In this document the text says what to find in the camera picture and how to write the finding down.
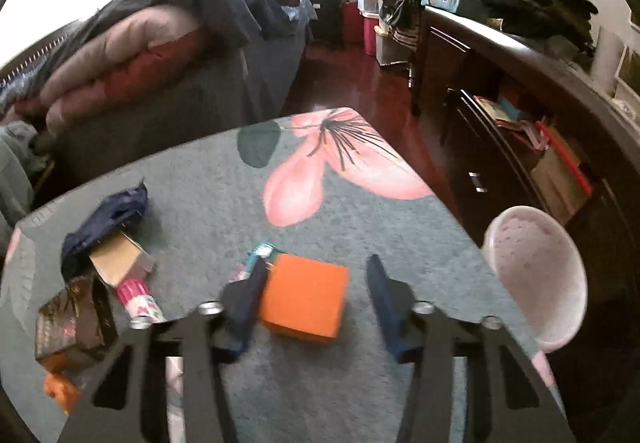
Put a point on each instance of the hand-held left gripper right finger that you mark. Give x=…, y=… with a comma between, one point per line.
x=382, y=303

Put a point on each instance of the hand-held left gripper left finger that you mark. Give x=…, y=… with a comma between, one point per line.
x=247, y=303

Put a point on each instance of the teal and pink tube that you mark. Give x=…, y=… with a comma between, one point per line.
x=259, y=250

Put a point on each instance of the orange cardboard box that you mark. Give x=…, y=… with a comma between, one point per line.
x=305, y=298

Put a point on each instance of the pink patterned can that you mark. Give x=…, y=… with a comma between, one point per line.
x=137, y=299

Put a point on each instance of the small brown cardboard box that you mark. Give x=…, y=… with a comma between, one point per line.
x=120, y=258

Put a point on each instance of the dark blue bag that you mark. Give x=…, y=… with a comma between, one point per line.
x=107, y=218

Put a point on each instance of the shiny brown packet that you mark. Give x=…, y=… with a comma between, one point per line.
x=70, y=323

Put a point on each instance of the orange dog figurine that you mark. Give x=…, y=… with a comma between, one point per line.
x=60, y=390

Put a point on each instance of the grey floral tablecloth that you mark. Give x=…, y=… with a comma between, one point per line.
x=200, y=183

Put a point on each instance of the grey bed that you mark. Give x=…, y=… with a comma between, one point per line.
x=200, y=93

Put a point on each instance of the brown cardboard box in drawer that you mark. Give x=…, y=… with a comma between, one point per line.
x=557, y=173

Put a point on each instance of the white bin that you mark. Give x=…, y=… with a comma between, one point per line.
x=392, y=50

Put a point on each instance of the pink container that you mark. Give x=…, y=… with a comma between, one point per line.
x=371, y=35

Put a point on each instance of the grey-blue cloth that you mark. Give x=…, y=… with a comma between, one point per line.
x=15, y=163

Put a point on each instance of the dark wooden dresser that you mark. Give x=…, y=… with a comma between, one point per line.
x=500, y=58

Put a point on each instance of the pink and red quilt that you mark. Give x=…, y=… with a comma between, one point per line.
x=125, y=53

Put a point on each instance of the red bin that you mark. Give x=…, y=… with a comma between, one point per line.
x=352, y=23

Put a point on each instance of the black handbag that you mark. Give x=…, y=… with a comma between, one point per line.
x=392, y=10

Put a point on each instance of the black suitcase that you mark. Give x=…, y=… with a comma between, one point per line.
x=322, y=10

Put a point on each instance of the white paper roll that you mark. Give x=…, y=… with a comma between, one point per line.
x=607, y=60

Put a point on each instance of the black clothes pile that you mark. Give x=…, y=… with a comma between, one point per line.
x=545, y=8

